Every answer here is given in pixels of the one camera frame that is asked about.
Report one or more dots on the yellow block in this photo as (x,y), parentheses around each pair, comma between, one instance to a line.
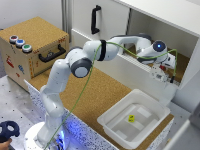
(131,118)

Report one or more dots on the white plastic box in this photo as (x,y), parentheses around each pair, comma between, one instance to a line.
(111,123)

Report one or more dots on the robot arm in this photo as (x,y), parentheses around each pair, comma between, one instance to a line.
(56,80)

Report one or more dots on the dark handheld controller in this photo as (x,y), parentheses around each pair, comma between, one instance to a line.
(8,129)

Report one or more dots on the white sliding door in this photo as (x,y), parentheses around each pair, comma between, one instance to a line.
(113,16)

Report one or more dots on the white cabinet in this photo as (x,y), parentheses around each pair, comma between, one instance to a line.
(166,11)

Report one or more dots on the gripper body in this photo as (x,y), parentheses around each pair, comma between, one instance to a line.
(169,61)

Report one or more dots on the green button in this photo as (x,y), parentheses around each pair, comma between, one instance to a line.
(26,47)

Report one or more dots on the blue button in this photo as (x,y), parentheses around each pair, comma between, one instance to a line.
(20,42)

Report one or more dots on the wooden drawer box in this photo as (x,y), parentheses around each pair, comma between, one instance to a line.
(36,31)

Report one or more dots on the red button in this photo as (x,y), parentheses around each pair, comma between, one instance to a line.
(13,38)

